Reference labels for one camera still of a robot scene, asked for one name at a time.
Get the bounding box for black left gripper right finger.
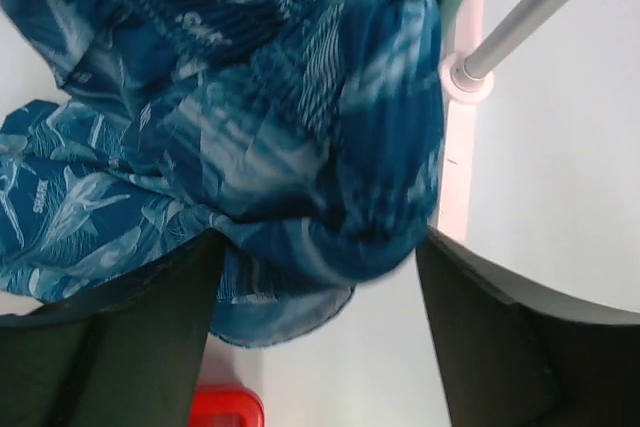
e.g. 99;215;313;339
416;229;639;427

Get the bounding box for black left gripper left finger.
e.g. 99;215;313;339
1;230;228;426

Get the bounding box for red plastic tray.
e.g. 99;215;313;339
187;385;265;427

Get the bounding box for blue shark-print shorts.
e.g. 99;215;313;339
1;0;444;347

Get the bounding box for white metal clothes rack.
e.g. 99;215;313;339
434;0;569;243

